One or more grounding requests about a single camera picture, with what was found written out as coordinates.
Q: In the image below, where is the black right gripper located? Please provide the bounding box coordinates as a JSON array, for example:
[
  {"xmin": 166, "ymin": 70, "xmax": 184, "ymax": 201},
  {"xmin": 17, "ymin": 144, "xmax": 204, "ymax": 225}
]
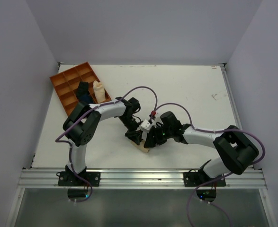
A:
[{"xmin": 143, "ymin": 123, "xmax": 173, "ymax": 147}]

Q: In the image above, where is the beige underwear with dark trim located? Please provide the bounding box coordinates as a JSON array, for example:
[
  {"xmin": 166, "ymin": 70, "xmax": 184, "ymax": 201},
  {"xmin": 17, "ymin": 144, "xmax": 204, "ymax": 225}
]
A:
[{"xmin": 131, "ymin": 140, "xmax": 150, "ymax": 153}]

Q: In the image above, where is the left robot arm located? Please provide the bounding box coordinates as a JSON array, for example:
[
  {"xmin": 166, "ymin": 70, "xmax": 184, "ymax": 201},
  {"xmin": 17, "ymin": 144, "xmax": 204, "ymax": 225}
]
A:
[{"xmin": 63, "ymin": 97, "xmax": 142, "ymax": 186}]

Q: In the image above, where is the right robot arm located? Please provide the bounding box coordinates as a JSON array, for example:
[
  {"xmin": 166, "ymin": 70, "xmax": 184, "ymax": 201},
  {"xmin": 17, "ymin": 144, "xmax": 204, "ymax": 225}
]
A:
[{"xmin": 140, "ymin": 111, "xmax": 259, "ymax": 186}]

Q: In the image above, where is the rolled beige underwear in tray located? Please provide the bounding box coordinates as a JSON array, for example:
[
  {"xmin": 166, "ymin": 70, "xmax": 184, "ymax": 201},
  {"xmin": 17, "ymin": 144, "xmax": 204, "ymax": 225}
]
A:
[{"xmin": 93, "ymin": 80, "xmax": 106, "ymax": 103}]

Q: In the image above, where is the rolled navy underwear in tray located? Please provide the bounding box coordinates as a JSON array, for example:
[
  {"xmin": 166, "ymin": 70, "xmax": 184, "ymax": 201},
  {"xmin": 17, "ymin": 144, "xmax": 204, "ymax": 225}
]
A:
[{"xmin": 79, "ymin": 94, "xmax": 93, "ymax": 104}]

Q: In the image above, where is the rolled black underwear in tray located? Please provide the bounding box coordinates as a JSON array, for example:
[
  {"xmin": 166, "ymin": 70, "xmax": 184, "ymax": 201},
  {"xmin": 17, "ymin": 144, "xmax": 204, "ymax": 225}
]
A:
[{"xmin": 76, "ymin": 81, "xmax": 89, "ymax": 99}]

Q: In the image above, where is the orange compartment tray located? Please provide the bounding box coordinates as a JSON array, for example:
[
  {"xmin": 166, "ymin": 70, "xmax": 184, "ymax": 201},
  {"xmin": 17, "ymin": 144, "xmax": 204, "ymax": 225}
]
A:
[{"xmin": 50, "ymin": 62, "xmax": 100, "ymax": 115}]

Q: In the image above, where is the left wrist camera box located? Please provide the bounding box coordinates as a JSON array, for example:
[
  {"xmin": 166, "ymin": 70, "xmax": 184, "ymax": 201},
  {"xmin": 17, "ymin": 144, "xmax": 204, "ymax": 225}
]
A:
[{"xmin": 140, "ymin": 119, "xmax": 152, "ymax": 133}]

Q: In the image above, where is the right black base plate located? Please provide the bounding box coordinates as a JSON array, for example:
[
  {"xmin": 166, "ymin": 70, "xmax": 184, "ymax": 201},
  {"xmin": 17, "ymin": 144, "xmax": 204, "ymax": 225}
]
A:
[{"xmin": 183, "ymin": 170, "xmax": 226, "ymax": 187}]

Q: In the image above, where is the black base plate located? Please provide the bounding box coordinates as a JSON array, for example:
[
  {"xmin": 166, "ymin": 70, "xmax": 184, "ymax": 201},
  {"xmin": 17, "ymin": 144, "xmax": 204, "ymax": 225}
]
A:
[
  {"xmin": 183, "ymin": 170, "xmax": 226, "ymax": 187},
  {"xmin": 56, "ymin": 171, "xmax": 101, "ymax": 187}
]

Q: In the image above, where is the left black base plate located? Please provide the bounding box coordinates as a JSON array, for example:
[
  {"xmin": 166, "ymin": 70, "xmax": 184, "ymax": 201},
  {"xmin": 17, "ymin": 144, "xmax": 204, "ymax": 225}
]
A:
[{"xmin": 56, "ymin": 171, "xmax": 101, "ymax": 187}]

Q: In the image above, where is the aluminium right side rail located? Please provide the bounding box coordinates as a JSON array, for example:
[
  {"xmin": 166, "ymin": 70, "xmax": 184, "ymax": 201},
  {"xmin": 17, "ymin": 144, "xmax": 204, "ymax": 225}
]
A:
[{"xmin": 219, "ymin": 63, "xmax": 242, "ymax": 129}]

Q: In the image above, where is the aluminium rail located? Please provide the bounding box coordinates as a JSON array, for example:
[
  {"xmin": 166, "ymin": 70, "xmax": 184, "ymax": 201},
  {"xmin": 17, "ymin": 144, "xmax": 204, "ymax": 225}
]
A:
[
  {"xmin": 17, "ymin": 168, "xmax": 267, "ymax": 189},
  {"xmin": 219, "ymin": 63, "xmax": 242, "ymax": 129}
]

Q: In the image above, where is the aluminium front rail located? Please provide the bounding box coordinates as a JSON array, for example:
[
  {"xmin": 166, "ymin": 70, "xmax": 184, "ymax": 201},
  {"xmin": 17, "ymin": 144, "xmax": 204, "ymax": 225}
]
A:
[{"xmin": 17, "ymin": 168, "xmax": 267, "ymax": 189}]

